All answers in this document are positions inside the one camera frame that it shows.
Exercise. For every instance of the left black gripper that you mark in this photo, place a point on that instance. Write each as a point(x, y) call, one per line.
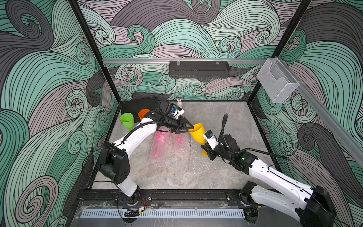
point(180, 126)

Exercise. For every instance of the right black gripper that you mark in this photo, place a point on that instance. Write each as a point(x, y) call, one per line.
point(210, 152)

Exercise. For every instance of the yellow wine glass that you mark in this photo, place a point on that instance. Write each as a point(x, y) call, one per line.
point(197, 134)

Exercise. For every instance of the bubble wrap of magenta glass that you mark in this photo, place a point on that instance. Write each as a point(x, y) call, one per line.
point(181, 151)

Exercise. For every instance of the orange plastic wine glass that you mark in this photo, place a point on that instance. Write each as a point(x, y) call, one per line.
point(142, 113)

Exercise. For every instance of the green plastic wine glass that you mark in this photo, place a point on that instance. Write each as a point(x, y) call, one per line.
point(127, 120)

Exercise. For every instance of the magenta wine glass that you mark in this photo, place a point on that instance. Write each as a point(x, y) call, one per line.
point(178, 138)

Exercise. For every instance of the bubble wrap of yellow glass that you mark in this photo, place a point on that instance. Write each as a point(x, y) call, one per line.
point(200, 164)

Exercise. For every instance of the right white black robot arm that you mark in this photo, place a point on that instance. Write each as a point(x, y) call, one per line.
point(310, 206)

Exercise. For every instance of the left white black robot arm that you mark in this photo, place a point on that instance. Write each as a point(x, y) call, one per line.
point(113, 160)

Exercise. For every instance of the bubble wrap of pink glass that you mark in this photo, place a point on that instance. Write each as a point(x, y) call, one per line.
point(158, 161)

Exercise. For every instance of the pink wine glass left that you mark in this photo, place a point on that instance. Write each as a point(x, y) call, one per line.
point(160, 140)

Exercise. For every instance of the small bunny figurine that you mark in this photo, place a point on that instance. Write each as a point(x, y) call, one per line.
point(179, 103)

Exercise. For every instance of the black hard case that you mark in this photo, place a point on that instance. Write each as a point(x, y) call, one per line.
point(134, 106)

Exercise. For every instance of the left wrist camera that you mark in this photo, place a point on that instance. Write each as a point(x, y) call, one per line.
point(176, 111)

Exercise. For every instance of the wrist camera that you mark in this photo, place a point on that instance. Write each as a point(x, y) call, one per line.
point(211, 139)
point(176, 111)

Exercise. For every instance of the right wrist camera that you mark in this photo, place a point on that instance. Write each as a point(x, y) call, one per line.
point(211, 139)

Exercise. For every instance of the black perforated wall tray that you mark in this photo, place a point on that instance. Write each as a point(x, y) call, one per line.
point(198, 69)

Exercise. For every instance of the white slotted cable duct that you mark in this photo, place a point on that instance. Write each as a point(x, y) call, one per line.
point(166, 213)

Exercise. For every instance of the black front mounting rail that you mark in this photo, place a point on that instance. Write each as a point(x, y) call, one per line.
point(166, 194)

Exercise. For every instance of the clear plastic wall bin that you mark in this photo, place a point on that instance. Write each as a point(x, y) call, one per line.
point(277, 80)

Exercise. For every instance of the aluminium back wall rail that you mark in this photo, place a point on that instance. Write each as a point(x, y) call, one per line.
point(167, 60)

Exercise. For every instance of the aluminium wall rail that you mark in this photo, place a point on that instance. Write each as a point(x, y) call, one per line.
point(312, 90)
point(167, 60)

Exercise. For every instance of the aluminium right wall rail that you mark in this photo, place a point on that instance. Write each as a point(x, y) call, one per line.
point(312, 90)

